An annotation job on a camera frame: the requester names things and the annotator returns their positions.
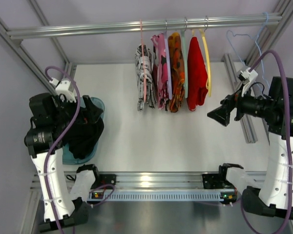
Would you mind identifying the left aluminium frame post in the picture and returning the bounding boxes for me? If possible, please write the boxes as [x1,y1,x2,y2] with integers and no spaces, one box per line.
[0,0,68,93]

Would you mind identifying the red garment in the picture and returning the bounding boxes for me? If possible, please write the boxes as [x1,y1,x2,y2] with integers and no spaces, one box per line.
[187,37,208,111]

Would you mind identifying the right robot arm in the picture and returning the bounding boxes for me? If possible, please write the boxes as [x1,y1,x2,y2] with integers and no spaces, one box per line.
[207,77,293,218]

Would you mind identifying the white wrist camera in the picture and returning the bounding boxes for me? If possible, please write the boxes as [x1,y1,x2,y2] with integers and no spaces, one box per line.
[49,78,76,102]
[237,67,258,97]

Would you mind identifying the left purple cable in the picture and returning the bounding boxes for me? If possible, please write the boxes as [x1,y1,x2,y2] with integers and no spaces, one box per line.
[44,67,116,234]

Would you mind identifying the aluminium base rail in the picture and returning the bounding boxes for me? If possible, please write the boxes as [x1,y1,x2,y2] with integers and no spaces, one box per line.
[30,171,268,190]

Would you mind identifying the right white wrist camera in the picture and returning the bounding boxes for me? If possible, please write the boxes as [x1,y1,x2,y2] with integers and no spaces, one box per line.
[237,67,258,97]

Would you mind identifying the mint green hanger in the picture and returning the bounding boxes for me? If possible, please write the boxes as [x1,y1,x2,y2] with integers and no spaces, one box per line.
[181,17,188,98]

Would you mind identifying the lilac hanger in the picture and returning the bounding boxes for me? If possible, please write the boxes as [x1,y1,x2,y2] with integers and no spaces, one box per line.
[164,21,172,100]

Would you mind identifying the pink patterned garment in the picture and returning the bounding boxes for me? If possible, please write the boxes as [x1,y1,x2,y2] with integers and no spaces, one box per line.
[151,33,169,109]

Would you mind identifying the black trousers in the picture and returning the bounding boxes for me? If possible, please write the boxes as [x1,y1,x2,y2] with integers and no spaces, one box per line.
[63,116,104,159]

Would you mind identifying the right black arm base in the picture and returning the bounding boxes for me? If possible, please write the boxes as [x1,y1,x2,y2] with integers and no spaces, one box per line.
[202,174,235,190]

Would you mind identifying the teal plastic bin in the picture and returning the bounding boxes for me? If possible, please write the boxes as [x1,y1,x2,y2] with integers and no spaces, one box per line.
[63,97,105,165]

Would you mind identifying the blue hanger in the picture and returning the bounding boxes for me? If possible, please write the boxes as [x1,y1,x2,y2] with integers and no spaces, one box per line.
[226,12,271,90]

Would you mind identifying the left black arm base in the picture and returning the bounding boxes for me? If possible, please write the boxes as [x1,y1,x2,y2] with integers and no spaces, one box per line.
[91,174,117,189]

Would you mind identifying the aluminium hanging rail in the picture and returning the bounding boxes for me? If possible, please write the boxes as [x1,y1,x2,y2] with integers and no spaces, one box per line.
[7,13,282,40]

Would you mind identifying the aluminium frame post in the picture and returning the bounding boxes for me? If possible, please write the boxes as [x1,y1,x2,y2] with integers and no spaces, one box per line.
[0,0,68,93]
[223,0,293,143]

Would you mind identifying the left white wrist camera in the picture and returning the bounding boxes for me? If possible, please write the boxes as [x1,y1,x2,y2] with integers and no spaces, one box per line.
[49,78,76,102]

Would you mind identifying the black white patterned garment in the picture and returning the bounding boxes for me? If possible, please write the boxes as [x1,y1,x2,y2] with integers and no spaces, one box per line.
[135,44,157,111]

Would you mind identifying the orange patterned garment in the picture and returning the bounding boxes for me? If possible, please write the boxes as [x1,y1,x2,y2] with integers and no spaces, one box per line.
[168,32,185,113]

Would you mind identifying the grey slotted cable duct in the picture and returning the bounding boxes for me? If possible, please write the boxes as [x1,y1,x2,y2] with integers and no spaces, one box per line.
[87,191,228,202]

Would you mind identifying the pink hanger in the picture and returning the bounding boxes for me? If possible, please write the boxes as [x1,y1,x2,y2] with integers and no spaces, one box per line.
[140,19,147,103]

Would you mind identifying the right aluminium frame post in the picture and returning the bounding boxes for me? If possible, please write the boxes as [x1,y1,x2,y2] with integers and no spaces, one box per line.
[223,0,293,143]

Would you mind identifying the yellow hanger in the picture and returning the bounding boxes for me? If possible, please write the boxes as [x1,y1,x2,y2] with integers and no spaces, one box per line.
[199,16,211,97]

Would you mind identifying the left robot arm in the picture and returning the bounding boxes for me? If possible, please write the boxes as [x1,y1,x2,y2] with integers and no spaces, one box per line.
[24,93,104,232]

